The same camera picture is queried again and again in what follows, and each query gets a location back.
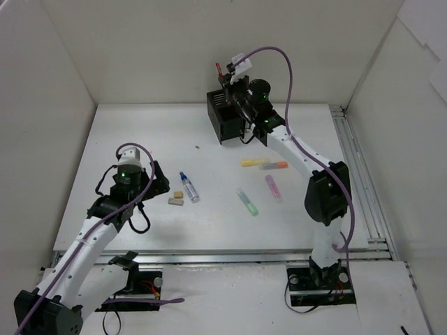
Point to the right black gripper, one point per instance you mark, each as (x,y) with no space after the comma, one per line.
(228,82)

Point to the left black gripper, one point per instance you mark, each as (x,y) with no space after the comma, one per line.
(158,183)

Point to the red gel pen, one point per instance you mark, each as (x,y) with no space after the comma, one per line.
(219,70)

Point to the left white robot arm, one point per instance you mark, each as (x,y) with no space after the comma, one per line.
(62,301)

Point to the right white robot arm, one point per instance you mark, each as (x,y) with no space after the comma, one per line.
(328,182)

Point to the grey eraser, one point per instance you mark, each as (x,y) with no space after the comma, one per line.
(176,201)

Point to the black pen holder box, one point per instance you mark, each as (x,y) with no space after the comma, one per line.
(225,120)

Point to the white pen holder box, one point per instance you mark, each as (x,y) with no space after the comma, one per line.
(257,115)

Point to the yellow highlighter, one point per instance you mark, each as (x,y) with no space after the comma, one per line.
(254,162)

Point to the orange highlighter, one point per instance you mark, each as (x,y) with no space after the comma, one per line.
(273,165)

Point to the pink highlighter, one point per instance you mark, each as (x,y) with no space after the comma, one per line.
(273,187)

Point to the green highlighter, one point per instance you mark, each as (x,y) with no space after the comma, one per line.
(247,202)

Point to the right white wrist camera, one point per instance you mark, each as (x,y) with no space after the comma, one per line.
(238,67)

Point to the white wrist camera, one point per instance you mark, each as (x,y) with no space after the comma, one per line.
(130,156)
(238,67)

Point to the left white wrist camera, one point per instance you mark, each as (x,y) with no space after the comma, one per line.
(130,156)

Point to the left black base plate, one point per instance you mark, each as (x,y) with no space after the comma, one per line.
(146,285)

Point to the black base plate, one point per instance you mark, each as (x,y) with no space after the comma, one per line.
(146,285)
(303,292)

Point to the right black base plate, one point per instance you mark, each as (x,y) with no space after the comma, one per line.
(303,292)

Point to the aluminium side rail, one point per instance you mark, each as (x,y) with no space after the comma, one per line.
(369,215)

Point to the aluminium front rail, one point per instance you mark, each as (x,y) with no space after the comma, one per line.
(223,258)

